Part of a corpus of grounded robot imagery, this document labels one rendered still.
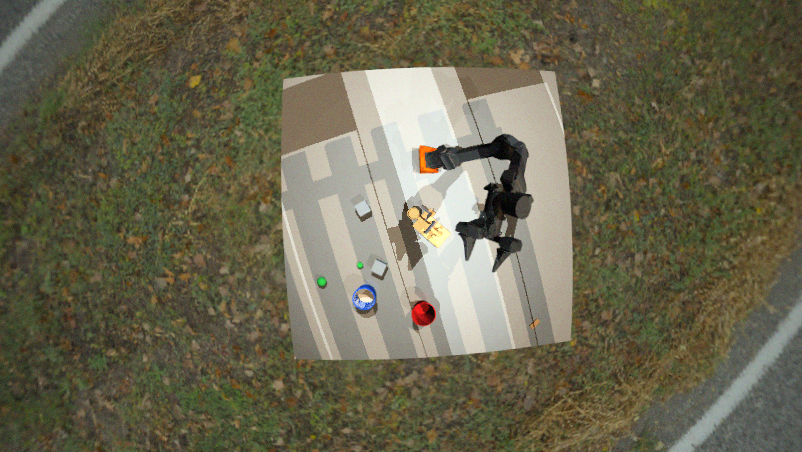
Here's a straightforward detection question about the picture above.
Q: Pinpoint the blue cup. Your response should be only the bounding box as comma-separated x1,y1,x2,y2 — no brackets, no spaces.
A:
352,284,376,310

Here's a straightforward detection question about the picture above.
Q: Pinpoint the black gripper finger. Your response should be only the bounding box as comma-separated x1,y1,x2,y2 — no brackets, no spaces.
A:
458,233,476,261
492,248,515,272

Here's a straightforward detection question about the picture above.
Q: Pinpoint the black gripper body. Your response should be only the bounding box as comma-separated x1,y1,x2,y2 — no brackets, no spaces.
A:
454,207,523,252

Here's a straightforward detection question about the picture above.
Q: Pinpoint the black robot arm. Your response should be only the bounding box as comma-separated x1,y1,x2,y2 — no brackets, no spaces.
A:
425,133,534,240

